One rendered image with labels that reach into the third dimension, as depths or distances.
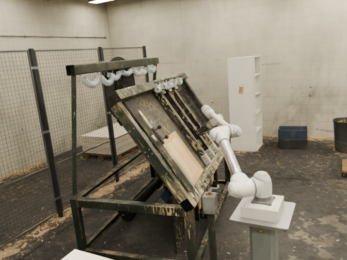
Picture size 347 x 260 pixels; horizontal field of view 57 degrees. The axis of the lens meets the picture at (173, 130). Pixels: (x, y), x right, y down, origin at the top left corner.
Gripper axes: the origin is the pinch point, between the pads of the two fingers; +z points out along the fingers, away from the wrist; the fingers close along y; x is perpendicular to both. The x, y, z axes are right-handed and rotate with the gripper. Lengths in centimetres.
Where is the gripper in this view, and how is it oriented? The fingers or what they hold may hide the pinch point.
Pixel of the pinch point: (194, 135)
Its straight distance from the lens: 388.4
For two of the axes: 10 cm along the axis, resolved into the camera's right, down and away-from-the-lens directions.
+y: -5.9, -8.1, -0.1
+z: -7.4, 5.4, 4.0
